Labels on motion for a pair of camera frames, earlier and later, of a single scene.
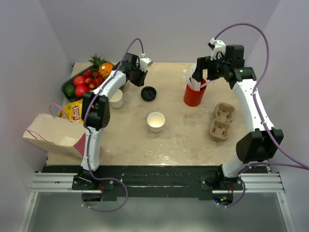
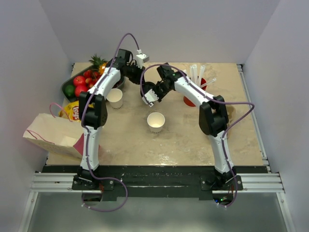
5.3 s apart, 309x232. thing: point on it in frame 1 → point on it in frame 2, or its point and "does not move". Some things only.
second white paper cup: [116, 101] does not move
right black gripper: [205, 63] → [155, 92]
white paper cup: [155, 121] does not move
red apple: [78, 80] does not move
